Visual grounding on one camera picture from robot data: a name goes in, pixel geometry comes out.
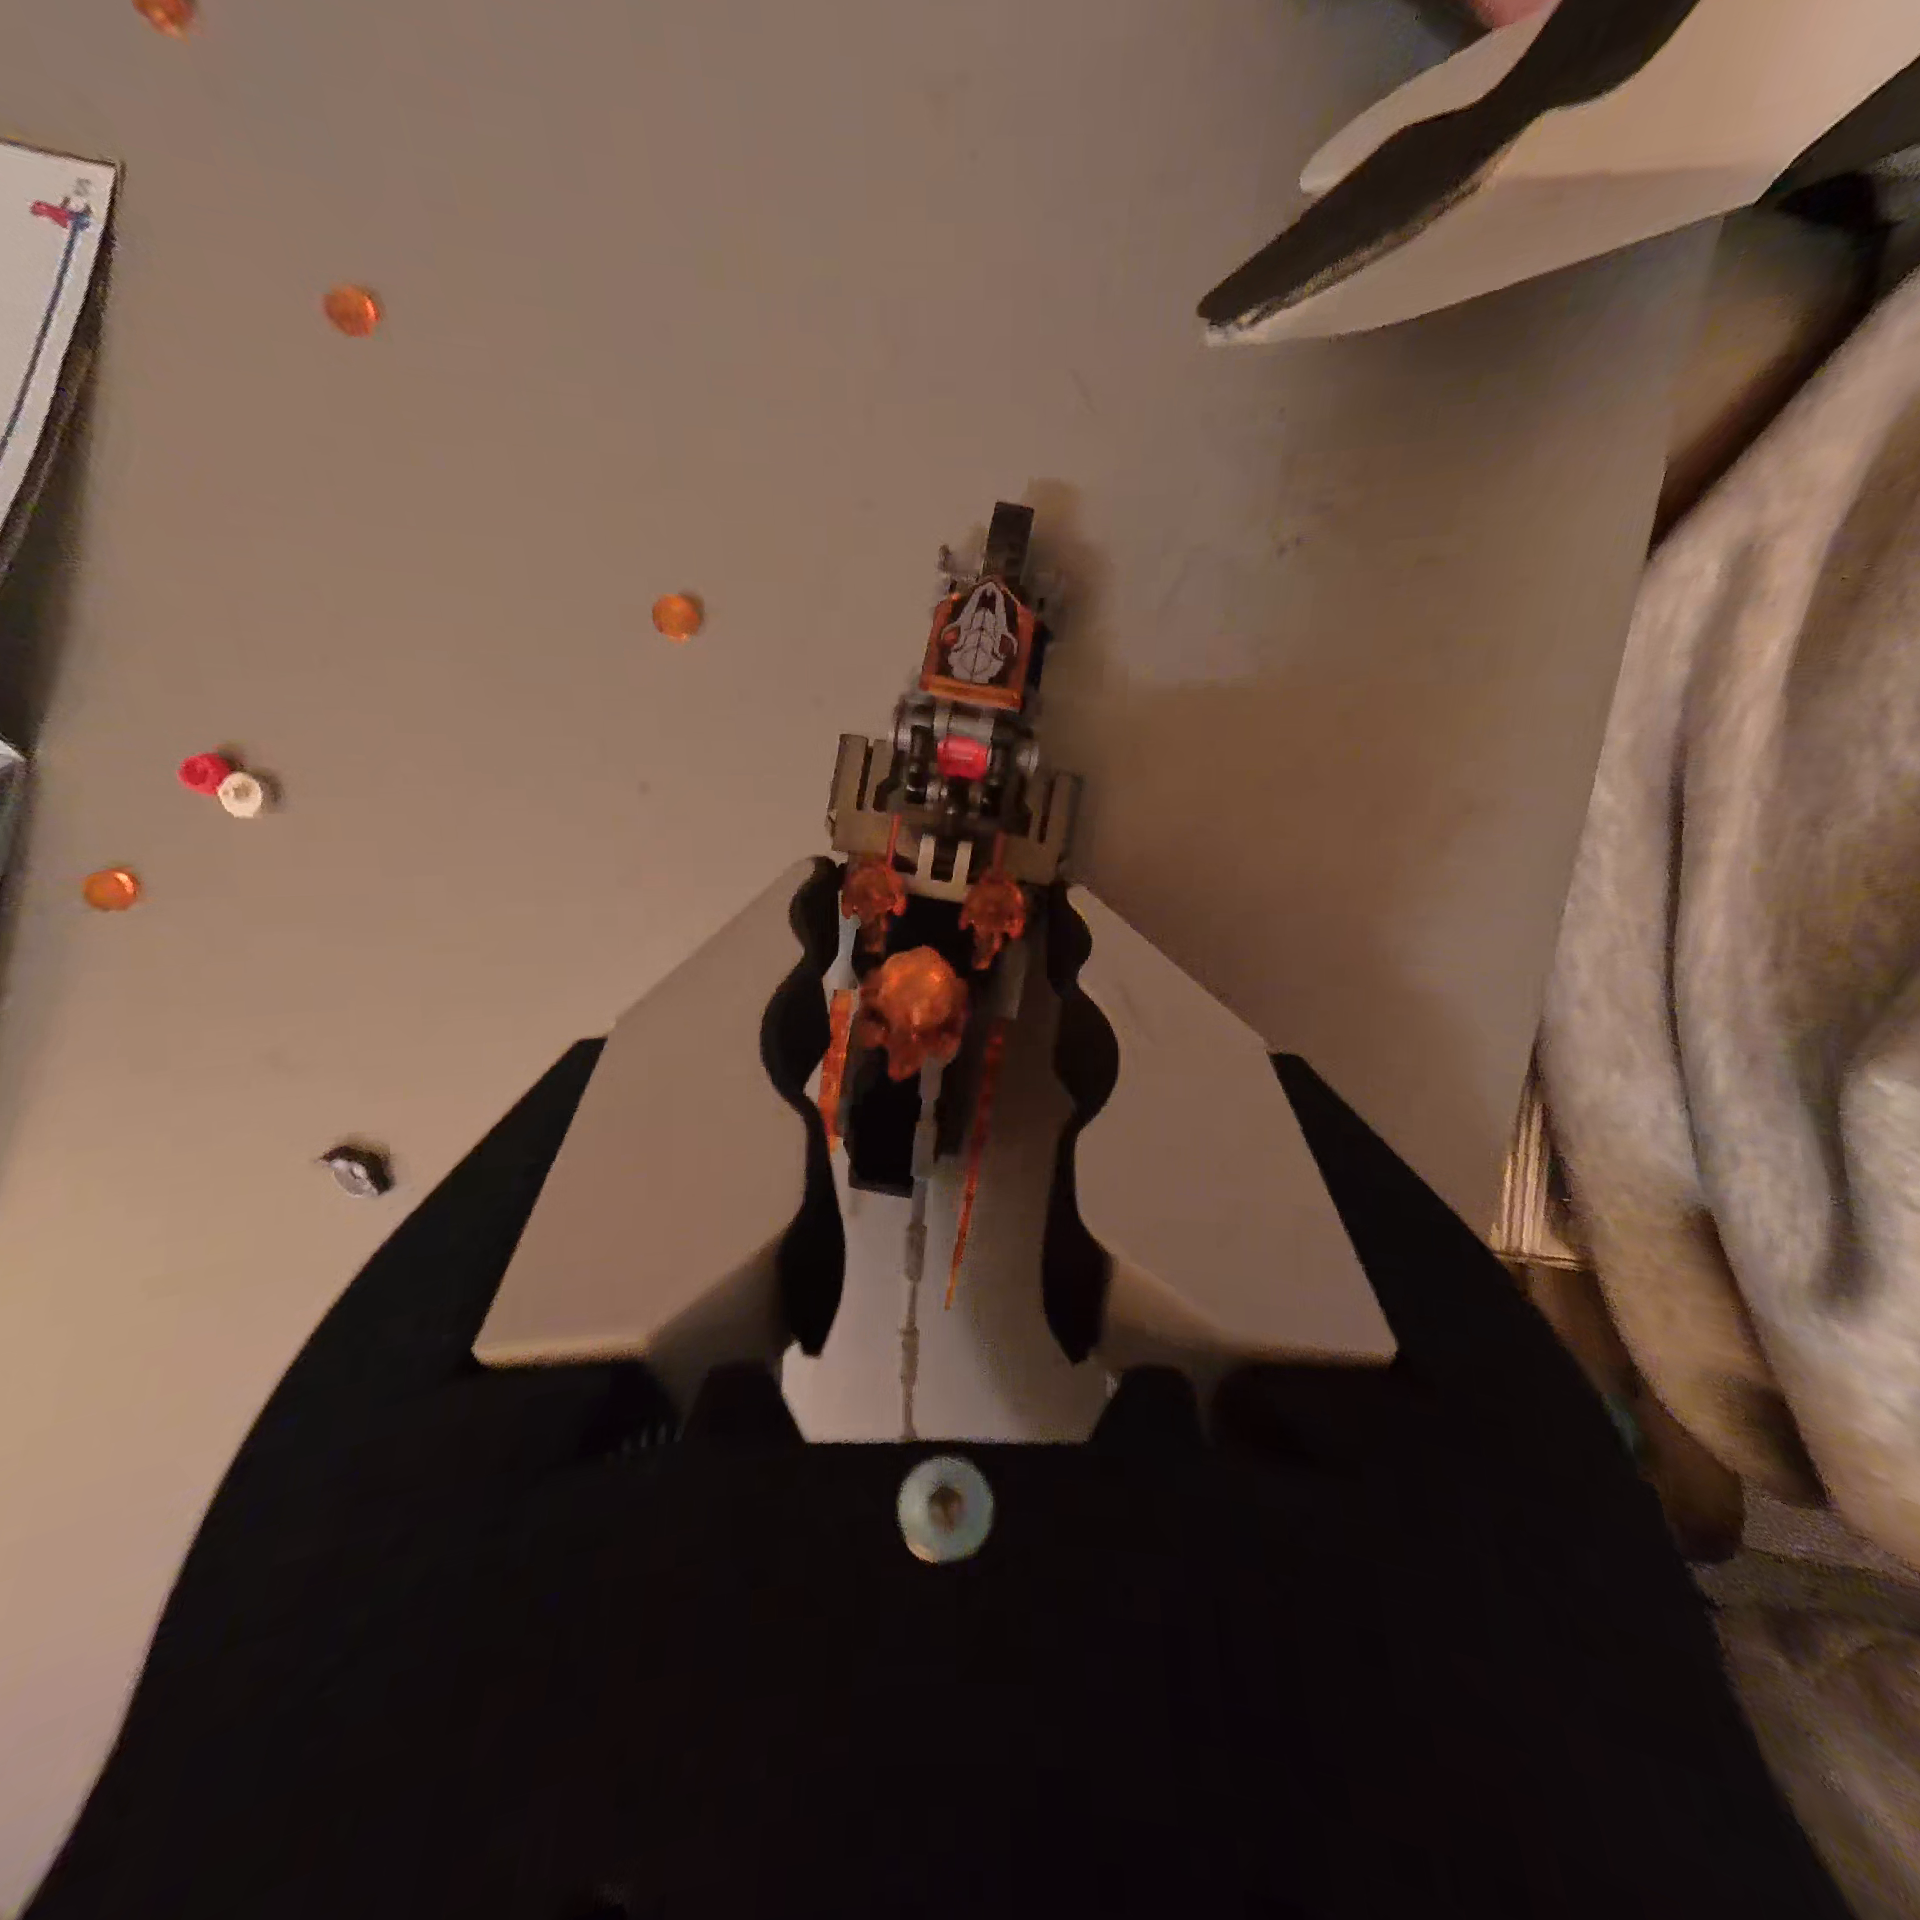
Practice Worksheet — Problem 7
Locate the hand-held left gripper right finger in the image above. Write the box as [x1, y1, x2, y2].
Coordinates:
[1041, 882, 1400, 1375]

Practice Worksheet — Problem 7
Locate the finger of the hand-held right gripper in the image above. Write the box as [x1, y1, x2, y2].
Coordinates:
[1195, 0, 1920, 349]
[1296, 23, 1570, 198]

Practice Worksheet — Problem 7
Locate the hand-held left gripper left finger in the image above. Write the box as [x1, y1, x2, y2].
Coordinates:
[472, 859, 850, 1405]

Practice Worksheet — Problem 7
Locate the lego motorcycle model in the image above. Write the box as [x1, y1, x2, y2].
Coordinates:
[822, 503, 1086, 1441]

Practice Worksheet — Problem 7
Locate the lego instruction booklet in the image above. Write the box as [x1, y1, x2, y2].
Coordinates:
[0, 139, 122, 572]

